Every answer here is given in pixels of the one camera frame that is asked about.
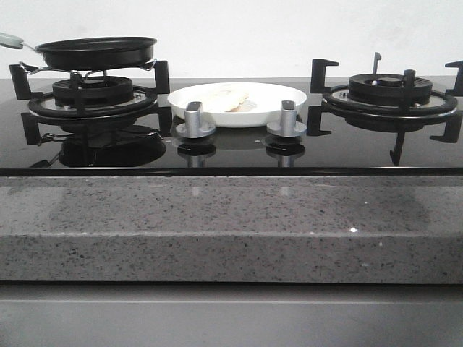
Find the white round plate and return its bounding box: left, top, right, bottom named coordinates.
left=168, top=82, right=307, bottom=128

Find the white fried egg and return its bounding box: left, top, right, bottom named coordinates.
left=200, top=84, right=249, bottom=112

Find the black frying pan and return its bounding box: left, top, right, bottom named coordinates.
left=0, top=32, right=158, bottom=71

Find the silver left stove knob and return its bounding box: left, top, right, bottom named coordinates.
left=176, top=101, right=216, bottom=139

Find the silver stove knob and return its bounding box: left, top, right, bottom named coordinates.
left=266, top=100, right=307, bottom=137
left=176, top=101, right=216, bottom=139

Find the silver right stove knob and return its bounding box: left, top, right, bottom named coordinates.
left=266, top=100, right=307, bottom=137

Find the left black pan support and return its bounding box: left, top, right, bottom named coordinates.
left=9, top=61, right=171, bottom=113

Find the black glass cooktop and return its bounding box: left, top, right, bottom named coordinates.
left=1, top=79, right=462, bottom=176

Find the left black gas burner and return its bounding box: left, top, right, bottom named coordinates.
left=28, top=76, right=157, bottom=119

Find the black gas burner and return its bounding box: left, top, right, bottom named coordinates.
left=323, top=74, right=458, bottom=118
left=28, top=76, right=157, bottom=119

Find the right black gas burner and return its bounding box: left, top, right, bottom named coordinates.
left=323, top=74, right=458, bottom=118

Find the grey cabinet front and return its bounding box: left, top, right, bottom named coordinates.
left=1, top=284, right=462, bottom=346

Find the chrome wire trivet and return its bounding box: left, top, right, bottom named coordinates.
left=19, top=59, right=158, bottom=79

